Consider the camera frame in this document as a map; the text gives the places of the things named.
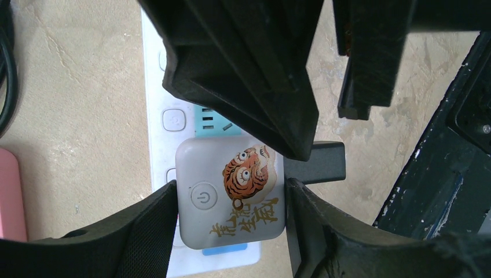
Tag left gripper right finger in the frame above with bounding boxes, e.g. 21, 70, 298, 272
285, 178, 490, 277

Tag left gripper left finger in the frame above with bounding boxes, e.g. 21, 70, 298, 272
1, 180, 178, 277

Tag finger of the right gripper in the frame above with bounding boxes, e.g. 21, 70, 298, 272
333, 0, 416, 120
140, 1, 323, 161

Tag black plug with cable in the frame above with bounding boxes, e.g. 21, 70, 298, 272
284, 141, 346, 185

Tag white power strip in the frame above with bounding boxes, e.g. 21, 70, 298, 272
141, 12, 261, 277

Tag white orange plug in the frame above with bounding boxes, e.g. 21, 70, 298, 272
175, 136, 286, 250

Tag pink power socket block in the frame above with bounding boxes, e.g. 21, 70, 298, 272
1, 148, 27, 242

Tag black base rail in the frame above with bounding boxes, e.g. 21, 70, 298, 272
373, 32, 490, 239

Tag coiled black cable bundle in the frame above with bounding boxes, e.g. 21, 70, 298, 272
0, 0, 19, 135

